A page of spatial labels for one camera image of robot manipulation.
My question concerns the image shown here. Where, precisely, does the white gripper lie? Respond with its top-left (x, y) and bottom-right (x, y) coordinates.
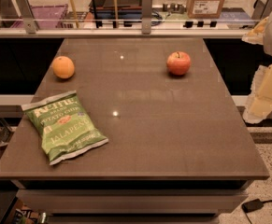
top-left (241, 12), bottom-right (272, 124)

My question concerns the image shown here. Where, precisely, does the green jalapeno chip bag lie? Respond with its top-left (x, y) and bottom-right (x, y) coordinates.
top-left (21, 91), bottom-right (108, 165)

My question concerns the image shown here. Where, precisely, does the red apple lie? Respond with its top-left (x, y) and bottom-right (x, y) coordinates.
top-left (166, 51), bottom-right (191, 76)

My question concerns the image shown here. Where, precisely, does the cardboard box with label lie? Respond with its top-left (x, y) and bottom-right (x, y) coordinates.
top-left (186, 0), bottom-right (225, 19)

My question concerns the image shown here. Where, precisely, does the brown table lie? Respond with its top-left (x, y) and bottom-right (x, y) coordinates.
top-left (0, 37), bottom-right (269, 223)

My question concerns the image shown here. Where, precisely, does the black power adapter on floor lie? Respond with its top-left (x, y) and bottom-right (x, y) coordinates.
top-left (241, 199), bottom-right (264, 213)

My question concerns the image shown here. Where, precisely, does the orange fruit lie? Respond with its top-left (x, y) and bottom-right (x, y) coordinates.
top-left (51, 56), bottom-right (75, 79)

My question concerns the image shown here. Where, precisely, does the yellow pole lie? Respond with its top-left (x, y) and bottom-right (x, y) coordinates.
top-left (69, 0), bottom-right (79, 28)

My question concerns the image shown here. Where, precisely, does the purple plastic crate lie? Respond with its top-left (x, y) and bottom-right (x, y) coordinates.
top-left (10, 3), bottom-right (70, 29)

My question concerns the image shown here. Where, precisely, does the right metal railing bracket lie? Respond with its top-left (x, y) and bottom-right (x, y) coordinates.
top-left (251, 0), bottom-right (272, 21)

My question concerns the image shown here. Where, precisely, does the metal railing bracket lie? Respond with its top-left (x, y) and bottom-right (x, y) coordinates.
top-left (16, 0), bottom-right (38, 34)
top-left (251, 0), bottom-right (272, 21)
top-left (142, 0), bottom-right (152, 35)

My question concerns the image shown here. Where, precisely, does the middle metal railing bracket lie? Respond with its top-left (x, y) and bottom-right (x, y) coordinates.
top-left (142, 0), bottom-right (152, 35)

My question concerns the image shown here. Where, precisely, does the left metal railing bracket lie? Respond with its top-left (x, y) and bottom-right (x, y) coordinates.
top-left (16, 0), bottom-right (38, 34)

